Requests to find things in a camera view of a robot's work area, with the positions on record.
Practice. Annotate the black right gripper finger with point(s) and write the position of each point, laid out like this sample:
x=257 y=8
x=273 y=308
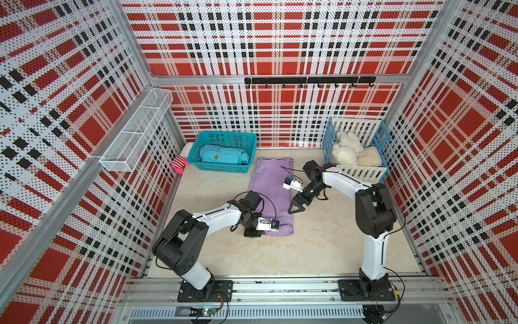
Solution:
x=296 y=204
x=306 y=203

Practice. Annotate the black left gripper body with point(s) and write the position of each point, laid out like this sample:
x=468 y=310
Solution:
x=250 y=225

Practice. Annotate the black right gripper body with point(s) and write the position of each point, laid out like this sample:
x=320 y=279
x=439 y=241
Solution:
x=311 y=190

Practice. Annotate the purple long pants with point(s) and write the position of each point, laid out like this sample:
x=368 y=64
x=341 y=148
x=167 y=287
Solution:
x=267 y=180

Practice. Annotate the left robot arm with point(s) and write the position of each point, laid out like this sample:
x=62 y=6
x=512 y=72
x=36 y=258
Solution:
x=179 y=245

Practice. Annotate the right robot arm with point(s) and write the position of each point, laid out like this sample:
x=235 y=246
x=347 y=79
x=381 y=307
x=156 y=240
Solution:
x=374 y=214

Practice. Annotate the white fluffy plush toy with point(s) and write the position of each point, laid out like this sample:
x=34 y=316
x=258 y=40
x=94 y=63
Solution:
x=345 y=149

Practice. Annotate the blue white slatted crate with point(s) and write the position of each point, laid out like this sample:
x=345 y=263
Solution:
x=372 y=133

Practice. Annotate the teal plastic basket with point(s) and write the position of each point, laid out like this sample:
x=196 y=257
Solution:
x=246 y=141

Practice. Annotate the cream fluffy cushion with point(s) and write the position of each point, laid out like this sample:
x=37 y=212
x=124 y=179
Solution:
x=369 y=157

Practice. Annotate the folded teal garment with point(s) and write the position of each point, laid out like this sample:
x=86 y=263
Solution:
x=226 y=155

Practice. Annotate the green circuit board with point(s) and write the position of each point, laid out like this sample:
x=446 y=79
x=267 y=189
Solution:
x=203 y=312

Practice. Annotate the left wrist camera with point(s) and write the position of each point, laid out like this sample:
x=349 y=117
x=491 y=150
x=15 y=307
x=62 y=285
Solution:
x=267 y=225

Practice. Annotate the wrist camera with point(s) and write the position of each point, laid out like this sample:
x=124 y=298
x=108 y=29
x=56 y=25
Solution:
x=267 y=225
x=293 y=183

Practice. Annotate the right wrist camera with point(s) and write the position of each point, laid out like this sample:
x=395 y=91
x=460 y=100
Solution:
x=293 y=183

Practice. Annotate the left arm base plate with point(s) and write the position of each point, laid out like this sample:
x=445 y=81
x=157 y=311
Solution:
x=214 y=291

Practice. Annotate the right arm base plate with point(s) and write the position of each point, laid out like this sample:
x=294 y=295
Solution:
x=365 y=290

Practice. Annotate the black hook rail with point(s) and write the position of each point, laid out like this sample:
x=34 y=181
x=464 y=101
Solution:
x=327 y=80

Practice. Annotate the white wire wall basket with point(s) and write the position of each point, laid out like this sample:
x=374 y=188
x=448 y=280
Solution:
x=147 y=112

